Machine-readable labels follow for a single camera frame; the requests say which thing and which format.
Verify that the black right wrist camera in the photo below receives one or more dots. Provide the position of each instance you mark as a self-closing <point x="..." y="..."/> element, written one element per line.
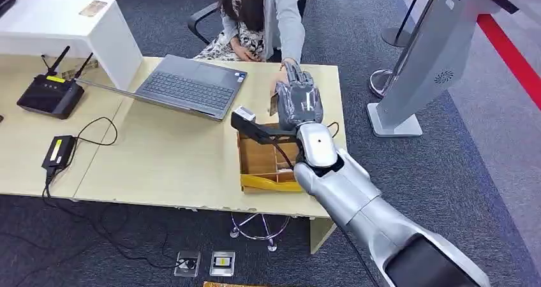
<point x="253" y="128"/>

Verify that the floor socket with label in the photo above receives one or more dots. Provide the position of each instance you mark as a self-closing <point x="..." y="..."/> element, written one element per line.
<point x="222" y="263"/>

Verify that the person's right hand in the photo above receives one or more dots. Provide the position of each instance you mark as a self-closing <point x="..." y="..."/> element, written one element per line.
<point x="243" y="52"/>

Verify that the yellow patterned object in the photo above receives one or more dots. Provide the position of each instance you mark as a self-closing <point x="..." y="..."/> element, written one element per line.
<point x="228" y="284"/>

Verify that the card on cabinet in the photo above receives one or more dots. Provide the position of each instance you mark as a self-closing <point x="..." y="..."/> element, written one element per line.
<point x="93" y="8"/>

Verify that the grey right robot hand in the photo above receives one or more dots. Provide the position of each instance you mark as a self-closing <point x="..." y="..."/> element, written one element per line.
<point x="302" y="101"/>

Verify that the grey laptop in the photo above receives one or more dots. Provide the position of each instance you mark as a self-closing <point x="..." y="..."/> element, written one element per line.
<point x="190" y="88"/>

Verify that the floor socket with plug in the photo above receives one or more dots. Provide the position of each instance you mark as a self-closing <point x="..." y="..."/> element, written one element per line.
<point x="187" y="264"/>

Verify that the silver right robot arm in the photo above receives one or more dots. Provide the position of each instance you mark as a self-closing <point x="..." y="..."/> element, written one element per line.
<point x="355" y="200"/>

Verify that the person's left hand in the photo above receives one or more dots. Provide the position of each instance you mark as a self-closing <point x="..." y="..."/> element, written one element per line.
<point x="279" y="80"/>

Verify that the yellow tape strip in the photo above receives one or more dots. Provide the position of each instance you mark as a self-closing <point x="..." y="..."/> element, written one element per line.
<point x="270" y="183"/>

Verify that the black power adapter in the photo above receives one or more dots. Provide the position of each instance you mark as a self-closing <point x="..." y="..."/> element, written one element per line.
<point x="59" y="152"/>

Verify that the person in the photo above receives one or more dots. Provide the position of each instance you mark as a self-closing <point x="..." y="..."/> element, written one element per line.
<point x="274" y="14"/>

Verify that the chrome stool base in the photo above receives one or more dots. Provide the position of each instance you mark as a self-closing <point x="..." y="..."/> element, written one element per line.
<point x="270" y="236"/>

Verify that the pale wooden desk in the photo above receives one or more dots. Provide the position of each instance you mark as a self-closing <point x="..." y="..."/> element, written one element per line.
<point x="169" y="158"/>

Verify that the wooden card box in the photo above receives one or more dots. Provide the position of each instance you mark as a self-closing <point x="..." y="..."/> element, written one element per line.
<point x="260" y="160"/>

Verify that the black router with antennas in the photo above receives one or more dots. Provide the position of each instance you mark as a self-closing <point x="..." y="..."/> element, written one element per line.
<point x="50" y="97"/>

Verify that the stanchion post with base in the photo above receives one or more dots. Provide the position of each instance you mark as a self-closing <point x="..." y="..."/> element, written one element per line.
<point x="397" y="36"/>

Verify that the white cabinet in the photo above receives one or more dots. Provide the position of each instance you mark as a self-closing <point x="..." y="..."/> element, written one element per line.
<point x="53" y="27"/>

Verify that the silver kiosk stand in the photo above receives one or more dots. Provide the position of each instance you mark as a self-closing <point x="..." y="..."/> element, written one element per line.
<point x="431" y="52"/>

